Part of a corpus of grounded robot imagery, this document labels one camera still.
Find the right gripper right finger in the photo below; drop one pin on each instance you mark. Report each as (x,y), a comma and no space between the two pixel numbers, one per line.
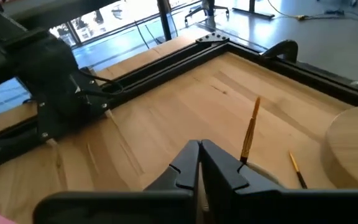
(228,186)

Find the black office chair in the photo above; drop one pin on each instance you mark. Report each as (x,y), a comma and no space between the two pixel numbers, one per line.
(197,11)

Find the black clamp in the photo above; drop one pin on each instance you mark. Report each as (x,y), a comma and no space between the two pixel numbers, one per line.
(286,46)

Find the black paintbrush gold ferrule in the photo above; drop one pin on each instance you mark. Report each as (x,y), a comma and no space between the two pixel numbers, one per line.
(300,175)

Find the large glass window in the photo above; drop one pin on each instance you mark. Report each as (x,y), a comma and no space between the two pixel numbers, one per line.
(113,15)

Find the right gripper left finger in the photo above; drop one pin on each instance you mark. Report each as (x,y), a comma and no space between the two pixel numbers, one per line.
(172,193)

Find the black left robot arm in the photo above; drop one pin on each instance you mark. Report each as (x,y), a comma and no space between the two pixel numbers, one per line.
(51,71)

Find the black aluminium table frame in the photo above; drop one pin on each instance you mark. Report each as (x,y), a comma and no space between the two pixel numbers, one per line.
(172,67)

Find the white table lamp wooden base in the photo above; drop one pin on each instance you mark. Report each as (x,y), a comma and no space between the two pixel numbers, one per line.
(353,146)

